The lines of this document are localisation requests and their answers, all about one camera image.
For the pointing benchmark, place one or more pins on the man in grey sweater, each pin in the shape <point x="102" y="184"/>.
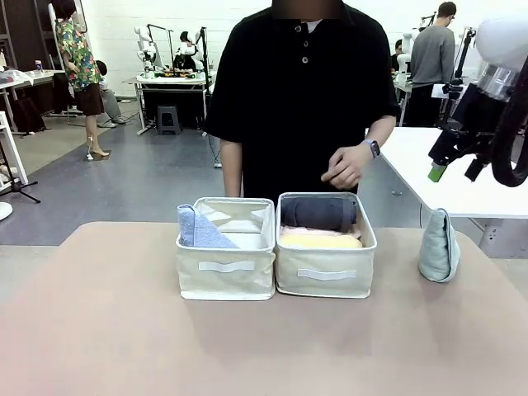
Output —
<point x="431" y="53"/>

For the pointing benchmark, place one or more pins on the grey plastic stool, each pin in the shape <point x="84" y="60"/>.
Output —
<point x="168" y="119"/>

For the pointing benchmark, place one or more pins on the white desk with clutter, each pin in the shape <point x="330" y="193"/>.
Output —
<point x="24" y="78"/>

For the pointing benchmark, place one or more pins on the black and white background robot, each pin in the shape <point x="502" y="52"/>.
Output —
<point x="185" y="53"/>

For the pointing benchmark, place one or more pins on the seated person in grey trousers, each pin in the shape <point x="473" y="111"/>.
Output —
<point x="109" y="103"/>

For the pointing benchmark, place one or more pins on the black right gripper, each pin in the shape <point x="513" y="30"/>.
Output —
<point x="470" y="119"/>

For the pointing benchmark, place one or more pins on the yellow towel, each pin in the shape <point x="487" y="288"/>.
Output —
<point x="321" y="242"/>

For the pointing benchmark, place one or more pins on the person in floral shirt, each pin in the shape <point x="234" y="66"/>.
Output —
<point x="78" y="62"/>

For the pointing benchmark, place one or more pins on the blue triangle-folded towel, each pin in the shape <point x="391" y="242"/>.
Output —
<point x="198" y="231"/>

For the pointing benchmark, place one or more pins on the cream fabric storage basket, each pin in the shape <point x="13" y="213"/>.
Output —
<point x="326" y="274"/>
<point x="224" y="272"/>

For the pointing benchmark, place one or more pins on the person's left hand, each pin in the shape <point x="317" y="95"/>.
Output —
<point x="348" y="167"/>

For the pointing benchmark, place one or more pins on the seated dark-haired person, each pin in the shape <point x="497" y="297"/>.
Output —
<point x="398" y="53"/>

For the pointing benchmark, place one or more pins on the black tripod stand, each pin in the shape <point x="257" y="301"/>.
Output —
<point x="16" y="185"/>

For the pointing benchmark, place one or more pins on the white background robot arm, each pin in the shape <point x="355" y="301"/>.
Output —
<point x="145" y="45"/>

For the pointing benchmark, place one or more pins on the light teal triangle-folded towel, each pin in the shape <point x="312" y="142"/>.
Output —
<point x="438" y="251"/>

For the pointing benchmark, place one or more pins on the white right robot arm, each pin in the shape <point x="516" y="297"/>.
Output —
<point x="503" y="33"/>

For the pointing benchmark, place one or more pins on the black bag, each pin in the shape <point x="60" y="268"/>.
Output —
<point x="29" y="115"/>

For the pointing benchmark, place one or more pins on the white side table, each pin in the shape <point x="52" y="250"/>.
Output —
<point x="412" y="165"/>

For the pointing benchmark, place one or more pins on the white frame rack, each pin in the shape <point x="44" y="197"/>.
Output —
<point x="10" y="144"/>

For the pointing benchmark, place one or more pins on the black camera stand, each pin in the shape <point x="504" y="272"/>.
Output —
<point x="458" y="74"/>

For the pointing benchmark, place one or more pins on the person's right forearm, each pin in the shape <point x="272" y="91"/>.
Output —
<point x="232" y="169"/>

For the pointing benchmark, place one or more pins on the dark grey towel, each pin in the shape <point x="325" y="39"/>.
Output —
<point x="313" y="212"/>

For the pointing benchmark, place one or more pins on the person in black polo shirt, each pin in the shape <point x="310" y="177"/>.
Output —
<point x="305" y="103"/>

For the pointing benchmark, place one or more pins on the person's left forearm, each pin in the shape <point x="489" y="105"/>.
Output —
<point x="381" y="130"/>

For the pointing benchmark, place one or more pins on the white metal-frame workbench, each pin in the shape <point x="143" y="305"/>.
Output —
<point x="173" y="80"/>

